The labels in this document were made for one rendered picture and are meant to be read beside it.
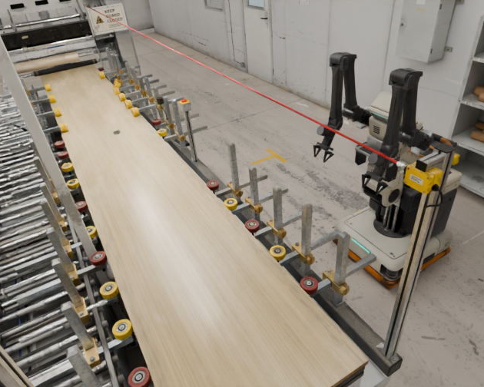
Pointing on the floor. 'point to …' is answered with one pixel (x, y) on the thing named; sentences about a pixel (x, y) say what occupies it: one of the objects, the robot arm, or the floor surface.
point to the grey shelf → (460, 124)
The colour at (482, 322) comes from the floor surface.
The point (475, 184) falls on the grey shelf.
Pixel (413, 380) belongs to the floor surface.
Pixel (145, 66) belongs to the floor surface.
